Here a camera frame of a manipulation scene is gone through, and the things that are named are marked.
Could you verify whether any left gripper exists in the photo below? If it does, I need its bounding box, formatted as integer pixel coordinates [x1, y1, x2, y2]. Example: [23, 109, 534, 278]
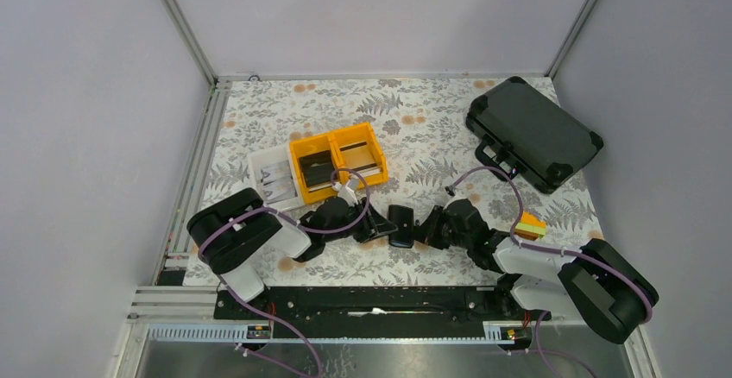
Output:
[324, 198, 398, 243]

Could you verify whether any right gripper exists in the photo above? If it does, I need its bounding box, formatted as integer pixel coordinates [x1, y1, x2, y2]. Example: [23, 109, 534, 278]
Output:
[409, 205, 471, 251]

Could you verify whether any black leather card holder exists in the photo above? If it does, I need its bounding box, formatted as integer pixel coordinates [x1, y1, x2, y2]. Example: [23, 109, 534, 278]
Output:
[388, 205, 414, 249]

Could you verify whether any orange bin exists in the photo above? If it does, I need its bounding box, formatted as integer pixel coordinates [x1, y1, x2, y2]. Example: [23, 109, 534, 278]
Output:
[289, 133, 338, 205]
[329, 123, 389, 186]

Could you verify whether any white plastic bin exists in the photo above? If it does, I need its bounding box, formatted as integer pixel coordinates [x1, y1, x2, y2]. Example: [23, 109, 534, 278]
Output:
[247, 144, 305, 211]

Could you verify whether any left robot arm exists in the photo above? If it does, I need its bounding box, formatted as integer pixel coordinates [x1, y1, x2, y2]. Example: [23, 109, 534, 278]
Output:
[186, 187, 399, 318]

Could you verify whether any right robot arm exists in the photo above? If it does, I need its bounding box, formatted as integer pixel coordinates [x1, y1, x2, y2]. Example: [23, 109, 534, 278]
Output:
[415, 199, 659, 343]

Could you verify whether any small orange object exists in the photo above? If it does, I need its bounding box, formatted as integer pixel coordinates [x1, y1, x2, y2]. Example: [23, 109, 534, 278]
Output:
[514, 211, 546, 241]

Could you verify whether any floral table mat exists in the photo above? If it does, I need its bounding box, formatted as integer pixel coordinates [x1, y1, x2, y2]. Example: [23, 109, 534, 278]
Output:
[202, 79, 603, 287]

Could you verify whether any black hard case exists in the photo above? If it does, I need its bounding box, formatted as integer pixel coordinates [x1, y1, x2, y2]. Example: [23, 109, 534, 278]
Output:
[465, 76, 604, 194]

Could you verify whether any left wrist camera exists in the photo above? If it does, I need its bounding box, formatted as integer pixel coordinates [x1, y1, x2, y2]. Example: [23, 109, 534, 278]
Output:
[332, 179, 359, 205]

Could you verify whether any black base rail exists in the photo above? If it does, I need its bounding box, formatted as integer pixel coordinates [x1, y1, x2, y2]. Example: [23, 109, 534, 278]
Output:
[214, 287, 540, 339]

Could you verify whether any white slotted cable duct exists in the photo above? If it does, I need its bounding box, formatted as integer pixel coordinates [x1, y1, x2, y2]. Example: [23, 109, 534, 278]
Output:
[148, 318, 515, 345]

